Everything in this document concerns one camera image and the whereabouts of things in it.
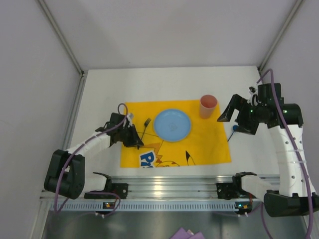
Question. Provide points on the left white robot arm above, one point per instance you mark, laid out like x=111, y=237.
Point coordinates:
x=74, y=171

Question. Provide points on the purple cloth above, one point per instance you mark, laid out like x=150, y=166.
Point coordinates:
x=187, y=234

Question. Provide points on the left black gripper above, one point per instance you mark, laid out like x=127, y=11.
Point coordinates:
x=128, y=134

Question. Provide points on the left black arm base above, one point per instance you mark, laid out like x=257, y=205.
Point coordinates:
x=121, y=189

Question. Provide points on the red plastic cup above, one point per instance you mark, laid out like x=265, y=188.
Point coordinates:
x=208, y=104

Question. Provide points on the blue plastic plate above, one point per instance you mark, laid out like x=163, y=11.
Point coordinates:
x=172, y=125

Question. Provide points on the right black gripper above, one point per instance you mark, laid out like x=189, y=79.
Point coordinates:
x=241, y=115

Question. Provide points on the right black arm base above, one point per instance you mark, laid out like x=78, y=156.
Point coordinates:
x=226, y=191

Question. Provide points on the aluminium mounting rail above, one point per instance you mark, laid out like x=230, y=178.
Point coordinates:
x=172, y=188

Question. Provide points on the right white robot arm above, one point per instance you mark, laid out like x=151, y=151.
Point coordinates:
x=285, y=124

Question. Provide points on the yellow cartoon placemat cloth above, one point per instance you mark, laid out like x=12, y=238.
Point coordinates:
x=205, y=145

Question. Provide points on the slotted grey cable duct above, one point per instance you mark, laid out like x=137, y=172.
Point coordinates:
x=157, y=206

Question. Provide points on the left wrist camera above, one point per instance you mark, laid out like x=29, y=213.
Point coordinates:
x=130, y=117

